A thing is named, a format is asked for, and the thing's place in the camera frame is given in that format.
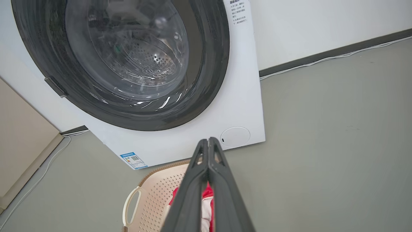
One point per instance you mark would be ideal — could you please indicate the beige flat panel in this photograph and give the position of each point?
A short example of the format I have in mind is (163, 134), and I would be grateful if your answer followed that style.
(22, 145)

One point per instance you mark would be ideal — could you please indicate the round white filter cover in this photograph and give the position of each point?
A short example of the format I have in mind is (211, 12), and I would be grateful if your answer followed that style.
(235, 137)

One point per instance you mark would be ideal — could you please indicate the red and white garment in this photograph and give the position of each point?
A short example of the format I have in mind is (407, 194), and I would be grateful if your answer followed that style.
(207, 193)

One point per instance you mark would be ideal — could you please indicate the black round glass door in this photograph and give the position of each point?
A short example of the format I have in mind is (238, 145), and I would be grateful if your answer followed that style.
(199, 80)

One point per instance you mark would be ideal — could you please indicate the small text instruction sticker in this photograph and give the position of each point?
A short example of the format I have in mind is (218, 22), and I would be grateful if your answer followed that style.
(238, 11)

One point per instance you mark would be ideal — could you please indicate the white front-load washing machine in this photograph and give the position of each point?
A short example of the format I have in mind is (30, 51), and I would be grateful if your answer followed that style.
(225, 112)

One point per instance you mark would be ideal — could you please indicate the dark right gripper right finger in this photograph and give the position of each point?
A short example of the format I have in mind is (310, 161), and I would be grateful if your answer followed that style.
(227, 206)

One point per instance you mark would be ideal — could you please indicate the blue energy label sticker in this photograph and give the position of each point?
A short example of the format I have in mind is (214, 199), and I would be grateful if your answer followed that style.
(133, 160)

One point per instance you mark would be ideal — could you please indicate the cream perforated laundry basket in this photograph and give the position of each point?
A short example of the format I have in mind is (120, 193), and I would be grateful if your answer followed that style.
(154, 193)

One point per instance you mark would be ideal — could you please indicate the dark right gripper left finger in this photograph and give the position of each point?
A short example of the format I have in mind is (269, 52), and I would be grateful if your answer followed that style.
(188, 199)

